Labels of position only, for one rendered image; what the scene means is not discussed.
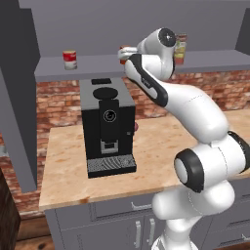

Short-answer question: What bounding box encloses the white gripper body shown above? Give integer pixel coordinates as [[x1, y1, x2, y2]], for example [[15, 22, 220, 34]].
[[117, 46, 139, 62]]

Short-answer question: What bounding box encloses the large grey cabinet door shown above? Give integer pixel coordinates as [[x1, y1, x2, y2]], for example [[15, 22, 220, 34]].
[[0, 0, 42, 193]]

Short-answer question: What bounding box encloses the small grey cabinet door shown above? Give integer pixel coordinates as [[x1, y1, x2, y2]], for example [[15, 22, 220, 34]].
[[234, 6, 250, 52]]

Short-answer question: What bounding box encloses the grey base cabinet unit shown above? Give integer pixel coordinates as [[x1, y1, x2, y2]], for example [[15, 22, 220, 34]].
[[44, 177, 250, 250]]

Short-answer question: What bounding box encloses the grey base cabinet door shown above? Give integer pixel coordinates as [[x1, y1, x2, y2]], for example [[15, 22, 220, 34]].
[[60, 216, 146, 250], [144, 213, 170, 250]]

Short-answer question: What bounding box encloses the red and white can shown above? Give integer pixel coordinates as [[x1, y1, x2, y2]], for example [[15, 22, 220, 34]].
[[62, 49, 78, 71]]

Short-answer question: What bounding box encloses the black coffee machine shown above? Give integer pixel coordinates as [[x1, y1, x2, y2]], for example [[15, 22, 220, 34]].
[[79, 77, 138, 179]]

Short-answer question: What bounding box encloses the grey drawer front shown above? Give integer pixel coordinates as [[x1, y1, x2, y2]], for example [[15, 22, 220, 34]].
[[90, 192, 158, 222], [203, 223, 250, 250]]

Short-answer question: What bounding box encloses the dark wood panel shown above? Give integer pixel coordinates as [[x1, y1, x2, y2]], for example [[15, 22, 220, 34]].
[[0, 168, 22, 250]]

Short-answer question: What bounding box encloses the grey open wall cabinet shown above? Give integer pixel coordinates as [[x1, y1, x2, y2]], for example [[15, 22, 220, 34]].
[[18, 0, 250, 83]]

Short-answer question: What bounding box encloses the silver door handle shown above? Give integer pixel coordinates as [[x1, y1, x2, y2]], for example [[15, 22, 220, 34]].
[[134, 220, 143, 249], [148, 217, 156, 246]]

